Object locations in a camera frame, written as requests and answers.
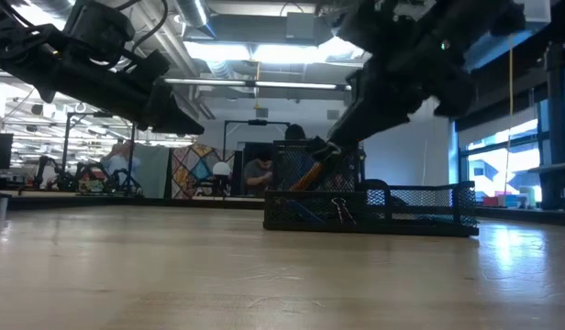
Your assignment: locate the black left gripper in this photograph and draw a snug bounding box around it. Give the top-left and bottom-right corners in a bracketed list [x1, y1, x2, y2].
[92, 48, 205, 137]

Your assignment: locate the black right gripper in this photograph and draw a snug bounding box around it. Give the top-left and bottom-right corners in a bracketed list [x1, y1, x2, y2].
[327, 35, 477, 149]

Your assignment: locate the orange pencil with eraser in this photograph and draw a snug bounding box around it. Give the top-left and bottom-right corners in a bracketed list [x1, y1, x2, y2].
[289, 160, 326, 193]

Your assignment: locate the black binder clip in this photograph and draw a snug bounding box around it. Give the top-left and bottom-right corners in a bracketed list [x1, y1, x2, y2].
[329, 196, 358, 226]

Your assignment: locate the black mesh desk organizer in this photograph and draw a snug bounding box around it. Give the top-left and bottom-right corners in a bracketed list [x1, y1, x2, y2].
[262, 138, 481, 238]

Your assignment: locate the colourful patchwork quilt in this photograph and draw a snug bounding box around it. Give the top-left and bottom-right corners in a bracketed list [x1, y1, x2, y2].
[171, 142, 238, 199]

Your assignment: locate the person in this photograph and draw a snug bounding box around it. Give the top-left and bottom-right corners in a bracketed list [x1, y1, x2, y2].
[243, 154, 275, 198]
[283, 123, 308, 142]
[100, 140, 142, 184]

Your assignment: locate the long ceiling light strip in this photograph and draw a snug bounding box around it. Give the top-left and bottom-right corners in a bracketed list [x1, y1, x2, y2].
[162, 76, 352, 92]

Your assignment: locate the black background monitor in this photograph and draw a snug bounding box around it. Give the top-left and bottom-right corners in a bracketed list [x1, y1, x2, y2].
[0, 132, 14, 170]

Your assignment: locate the black upright pole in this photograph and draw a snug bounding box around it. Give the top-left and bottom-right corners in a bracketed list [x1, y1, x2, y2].
[541, 43, 565, 166]

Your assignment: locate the grey side desk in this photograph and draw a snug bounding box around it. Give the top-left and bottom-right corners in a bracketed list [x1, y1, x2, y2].
[537, 162, 565, 212]

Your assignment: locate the black background gantry frame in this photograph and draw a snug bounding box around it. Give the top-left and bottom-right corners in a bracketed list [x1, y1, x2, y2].
[61, 112, 137, 193]

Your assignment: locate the black frame with top camera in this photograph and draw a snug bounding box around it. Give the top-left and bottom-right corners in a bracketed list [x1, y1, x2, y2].
[222, 119, 292, 152]

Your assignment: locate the black table rail frame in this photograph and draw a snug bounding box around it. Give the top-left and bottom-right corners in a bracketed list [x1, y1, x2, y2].
[0, 190, 565, 226]

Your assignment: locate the grey ceiling duct box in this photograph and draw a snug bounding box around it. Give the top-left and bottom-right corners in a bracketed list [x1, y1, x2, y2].
[285, 11, 318, 41]

